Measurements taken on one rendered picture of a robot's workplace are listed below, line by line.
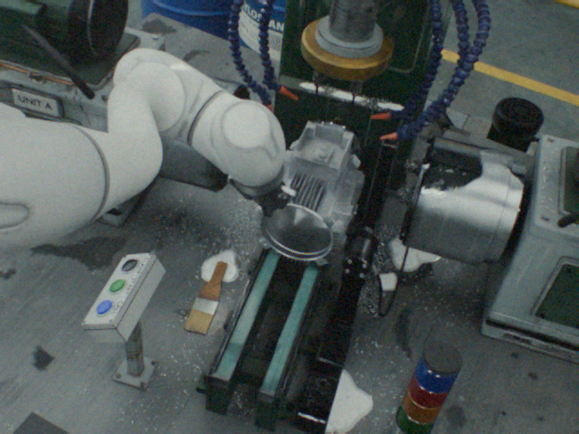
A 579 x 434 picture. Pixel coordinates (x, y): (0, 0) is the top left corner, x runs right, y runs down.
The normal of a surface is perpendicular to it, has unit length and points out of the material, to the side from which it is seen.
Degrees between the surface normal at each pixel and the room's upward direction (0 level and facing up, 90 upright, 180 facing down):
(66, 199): 80
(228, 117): 32
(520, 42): 0
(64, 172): 62
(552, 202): 0
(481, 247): 88
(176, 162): 88
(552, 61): 0
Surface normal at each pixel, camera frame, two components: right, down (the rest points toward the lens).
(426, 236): -0.29, 0.69
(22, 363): 0.10, -0.69
